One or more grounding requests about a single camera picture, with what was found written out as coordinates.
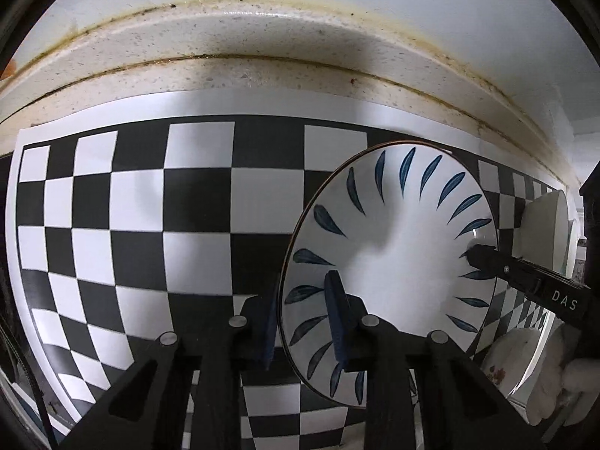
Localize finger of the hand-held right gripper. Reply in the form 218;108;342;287
460;242;522;287

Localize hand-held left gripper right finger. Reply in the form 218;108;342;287
324;270;545;450

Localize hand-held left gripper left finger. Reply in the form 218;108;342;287
58;293;283;450

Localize blue leaf pattern plate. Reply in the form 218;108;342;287
277;142;500;408

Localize large white plate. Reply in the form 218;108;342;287
480;327;551;401

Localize person's right hand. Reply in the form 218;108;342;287
527;325;594;425

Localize black and white checkered mat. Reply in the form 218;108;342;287
4;89;570;450

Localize black cable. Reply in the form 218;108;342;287
0;319;62;450

